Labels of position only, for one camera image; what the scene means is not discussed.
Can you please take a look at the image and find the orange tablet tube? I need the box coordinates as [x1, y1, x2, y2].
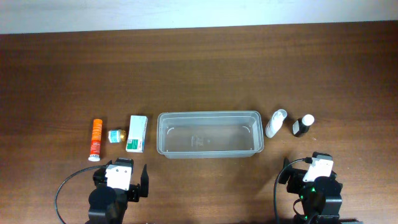
[88, 119, 103, 162]

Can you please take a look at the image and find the small jar gold lid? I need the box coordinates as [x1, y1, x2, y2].
[108, 129, 127, 143]

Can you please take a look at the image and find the white green medicine box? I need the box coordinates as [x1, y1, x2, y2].
[126, 115, 148, 152]

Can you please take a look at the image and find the white plastic bottle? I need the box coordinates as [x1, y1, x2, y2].
[266, 109, 287, 138]

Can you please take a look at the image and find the dark bottle white cap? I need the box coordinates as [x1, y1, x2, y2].
[292, 114, 315, 138]

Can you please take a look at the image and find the clear plastic container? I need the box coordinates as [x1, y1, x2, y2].
[157, 111, 264, 159]

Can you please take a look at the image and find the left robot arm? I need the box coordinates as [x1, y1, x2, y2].
[88, 157, 149, 224]

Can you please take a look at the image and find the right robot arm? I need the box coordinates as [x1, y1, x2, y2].
[274, 152, 363, 224]

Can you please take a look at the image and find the left black cable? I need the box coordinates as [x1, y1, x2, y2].
[54, 165, 106, 224]

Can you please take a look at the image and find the black cable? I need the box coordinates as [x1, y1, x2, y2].
[273, 157, 313, 224]
[54, 165, 106, 224]

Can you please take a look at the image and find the right black cable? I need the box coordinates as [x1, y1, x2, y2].
[273, 157, 313, 224]

